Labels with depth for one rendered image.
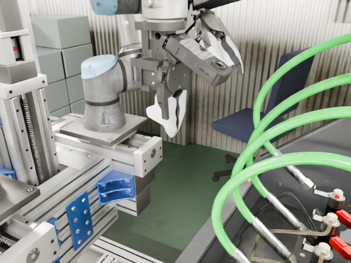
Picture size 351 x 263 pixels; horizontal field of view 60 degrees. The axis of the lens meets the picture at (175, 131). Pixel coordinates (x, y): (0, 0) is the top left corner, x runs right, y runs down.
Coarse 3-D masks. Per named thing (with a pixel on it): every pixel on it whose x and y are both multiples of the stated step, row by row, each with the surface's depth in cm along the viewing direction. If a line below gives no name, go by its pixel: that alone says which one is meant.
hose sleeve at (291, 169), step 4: (276, 152) 61; (280, 152) 62; (272, 156) 62; (284, 168) 62; (288, 168) 61; (292, 168) 61; (296, 168) 61; (288, 172) 62; (292, 172) 61; (296, 172) 61; (300, 172) 61; (292, 176) 61; (296, 176) 61; (300, 176) 60; (304, 176) 60; (300, 180) 60; (304, 180) 60
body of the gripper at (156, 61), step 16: (144, 32) 52; (160, 32) 50; (144, 48) 53; (160, 48) 51; (144, 64) 52; (160, 64) 51; (176, 64) 51; (144, 80) 54; (160, 80) 51; (176, 80) 53
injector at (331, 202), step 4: (328, 200) 59; (332, 200) 58; (336, 200) 57; (340, 200) 57; (344, 200) 57; (328, 204) 59; (332, 204) 58; (336, 204) 58; (340, 204) 57; (316, 208) 62; (328, 208) 59; (332, 208) 58; (336, 208) 58; (340, 208) 58; (312, 212) 62; (316, 212) 61; (320, 212) 61; (324, 212) 60; (328, 212) 59; (332, 212) 59
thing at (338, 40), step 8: (328, 40) 50; (336, 40) 49; (344, 40) 48; (312, 48) 51; (320, 48) 50; (328, 48) 50; (296, 56) 53; (304, 56) 52; (288, 64) 54; (296, 64) 53; (280, 72) 55; (272, 80) 56; (264, 88) 58; (264, 96) 59; (256, 104) 60; (256, 112) 60; (256, 120) 61; (264, 144) 62; (272, 152) 62
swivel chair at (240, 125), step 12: (288, 60) 197; (312, 60) 224; (288, 72) 204; (300, 72) 218; (276, 84) 207; (288, 84) 213; (300, 84) 228; (276, 96) 210; (288, 96) 222; (288, 108) 233; (228, 120) 241; (240, 120) 241; (252, 120) 241; (276, 120) 241; (228, 132) 229; (240, 132) 222; (252, 132) 221; (288, 132) 232; (228, 156) 277; (216, 180) 254
